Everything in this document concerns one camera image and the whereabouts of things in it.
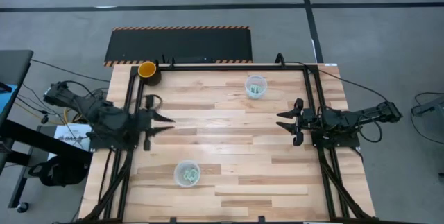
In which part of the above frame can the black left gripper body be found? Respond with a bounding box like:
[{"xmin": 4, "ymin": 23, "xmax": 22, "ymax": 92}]
[{"xmin": 135, "ymin": 94, "xmax": 155, "ymax": 152}]

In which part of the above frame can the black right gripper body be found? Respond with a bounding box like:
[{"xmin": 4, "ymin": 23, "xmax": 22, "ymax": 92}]
[{"xmin": 292, "ymin": 98, "xmax": 316, "ymax": 148}]

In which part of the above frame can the clear plastic cup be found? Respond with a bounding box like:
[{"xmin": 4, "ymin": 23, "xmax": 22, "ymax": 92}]
[
  {"xmin": 173, "ymin": 160, "xmax": 202, "ymax": 189},
  {"xmin": 244, "ymin": 74, "xmax": 268, "ymax": 101}
]

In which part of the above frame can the white printed paper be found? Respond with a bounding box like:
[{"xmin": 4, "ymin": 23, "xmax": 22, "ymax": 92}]
[{"xmin": 54, "ymin": 123, "xmax": 92, "ymax": 152}]

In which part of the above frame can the black hazard-striped floor mat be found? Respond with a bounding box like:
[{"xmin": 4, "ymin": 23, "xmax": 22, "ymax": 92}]
[{"xmin": 103, "ymin": 25, "xmax": 254, "ymax": 68}]

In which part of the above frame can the black bag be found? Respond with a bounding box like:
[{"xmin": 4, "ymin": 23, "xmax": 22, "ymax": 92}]
[{"xmin": 27, "ymin": 154, "xmax": 93, "ymax": 187}]

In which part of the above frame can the black stand base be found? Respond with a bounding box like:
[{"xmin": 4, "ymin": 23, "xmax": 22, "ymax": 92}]
[{"xmin": 411, "ymin": 94, "xmax": 444, "ymax": 117}]

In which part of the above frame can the dark grey side table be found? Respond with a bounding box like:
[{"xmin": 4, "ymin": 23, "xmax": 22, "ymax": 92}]
[{"xmin": 0, "ymin": 49, "xmax": 35, "ymax": 87}]

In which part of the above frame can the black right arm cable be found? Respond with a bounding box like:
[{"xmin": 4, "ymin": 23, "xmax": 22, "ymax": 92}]
[{"xmin": 282, "ymin": 60, "xmax": 390, "ymax": 104}]

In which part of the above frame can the black cart frame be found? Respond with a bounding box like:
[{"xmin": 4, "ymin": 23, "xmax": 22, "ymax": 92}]
[{"xmin": 0, "ymin": 119, "xmax": 94, "ymax": 211}]

